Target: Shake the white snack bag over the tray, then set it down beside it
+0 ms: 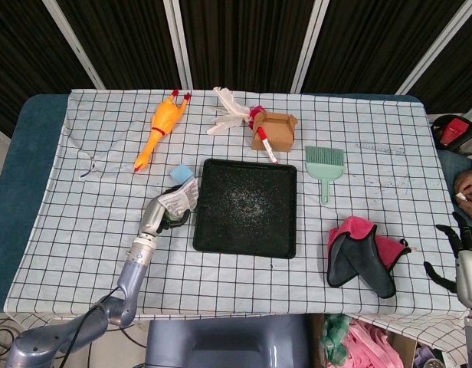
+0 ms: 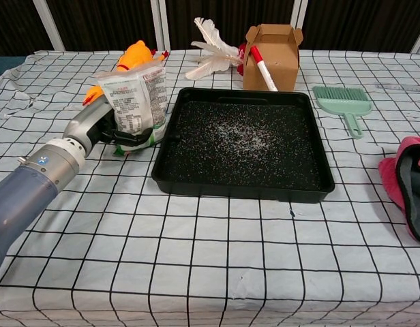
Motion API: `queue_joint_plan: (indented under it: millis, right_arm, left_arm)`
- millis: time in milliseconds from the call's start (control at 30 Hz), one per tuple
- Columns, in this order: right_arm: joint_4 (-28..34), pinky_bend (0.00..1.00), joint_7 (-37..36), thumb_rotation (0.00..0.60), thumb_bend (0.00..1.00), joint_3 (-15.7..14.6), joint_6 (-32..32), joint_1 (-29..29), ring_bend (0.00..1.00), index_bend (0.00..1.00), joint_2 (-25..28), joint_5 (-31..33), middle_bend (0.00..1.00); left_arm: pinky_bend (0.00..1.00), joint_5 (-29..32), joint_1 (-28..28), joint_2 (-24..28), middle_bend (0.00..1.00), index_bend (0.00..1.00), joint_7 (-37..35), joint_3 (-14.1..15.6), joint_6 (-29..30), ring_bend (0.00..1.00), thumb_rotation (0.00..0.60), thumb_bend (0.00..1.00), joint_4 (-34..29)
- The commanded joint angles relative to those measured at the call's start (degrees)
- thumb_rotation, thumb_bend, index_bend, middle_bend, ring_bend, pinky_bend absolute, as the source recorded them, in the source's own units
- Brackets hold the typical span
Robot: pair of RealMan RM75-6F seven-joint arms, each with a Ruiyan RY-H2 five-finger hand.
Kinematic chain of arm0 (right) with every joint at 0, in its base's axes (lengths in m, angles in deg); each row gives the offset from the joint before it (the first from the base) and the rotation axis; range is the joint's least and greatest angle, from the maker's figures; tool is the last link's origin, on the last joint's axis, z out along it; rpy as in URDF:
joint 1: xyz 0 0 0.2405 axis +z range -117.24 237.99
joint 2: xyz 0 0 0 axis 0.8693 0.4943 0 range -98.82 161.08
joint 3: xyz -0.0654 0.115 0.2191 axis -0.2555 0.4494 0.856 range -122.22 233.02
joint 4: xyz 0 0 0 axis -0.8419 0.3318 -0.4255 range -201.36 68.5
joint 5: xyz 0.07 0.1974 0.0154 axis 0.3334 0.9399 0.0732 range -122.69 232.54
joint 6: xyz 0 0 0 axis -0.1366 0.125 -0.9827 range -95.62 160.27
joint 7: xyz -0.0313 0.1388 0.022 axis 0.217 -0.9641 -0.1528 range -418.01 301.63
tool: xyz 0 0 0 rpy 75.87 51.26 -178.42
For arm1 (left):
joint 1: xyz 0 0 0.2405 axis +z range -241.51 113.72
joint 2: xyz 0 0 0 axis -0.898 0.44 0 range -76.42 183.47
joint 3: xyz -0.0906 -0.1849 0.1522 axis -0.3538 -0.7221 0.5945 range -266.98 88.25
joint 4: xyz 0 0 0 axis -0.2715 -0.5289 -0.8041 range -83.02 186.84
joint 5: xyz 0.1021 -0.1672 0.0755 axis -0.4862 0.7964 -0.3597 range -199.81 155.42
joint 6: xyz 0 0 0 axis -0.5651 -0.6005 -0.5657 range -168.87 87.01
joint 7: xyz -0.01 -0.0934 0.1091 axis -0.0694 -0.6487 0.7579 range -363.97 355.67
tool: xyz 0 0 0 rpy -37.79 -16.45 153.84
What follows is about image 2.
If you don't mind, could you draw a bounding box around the yellow rubber chicken toy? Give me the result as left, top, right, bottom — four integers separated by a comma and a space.
81, 40, 170, 108

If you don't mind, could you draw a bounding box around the green mini hand brush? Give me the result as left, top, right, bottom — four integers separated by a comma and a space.
312, 85, 372, 139

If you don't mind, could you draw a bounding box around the brown cardboard gable box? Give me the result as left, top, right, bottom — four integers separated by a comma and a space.
242, 23, 304, 93

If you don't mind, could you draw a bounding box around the white black checkered tablecloth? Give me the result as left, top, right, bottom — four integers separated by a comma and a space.
0, 48, 420, 327

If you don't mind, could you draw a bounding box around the red fluffy toy piece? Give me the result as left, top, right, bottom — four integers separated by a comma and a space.
235, 42, 249, 78

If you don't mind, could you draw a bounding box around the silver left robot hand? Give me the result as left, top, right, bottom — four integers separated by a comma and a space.
65, 99, 153, 151

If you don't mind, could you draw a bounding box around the clear plastic ruler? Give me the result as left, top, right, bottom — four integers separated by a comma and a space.
374, 82, 420, 95

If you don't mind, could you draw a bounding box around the white paper packet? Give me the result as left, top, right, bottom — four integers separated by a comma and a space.
95, 65, 170, 158

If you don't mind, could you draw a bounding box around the red white marker pen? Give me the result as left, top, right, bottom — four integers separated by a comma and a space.
250, 45, 280, 93

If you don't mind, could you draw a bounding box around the pink grey folded cloth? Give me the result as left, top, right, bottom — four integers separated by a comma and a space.
377, 136, 420, 246

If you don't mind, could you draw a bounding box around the white feather toy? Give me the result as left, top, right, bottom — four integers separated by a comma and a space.
184, 16, 245, 81

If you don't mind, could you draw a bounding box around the black baking tray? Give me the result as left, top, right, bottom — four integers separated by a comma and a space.
151, 87, 336, 204

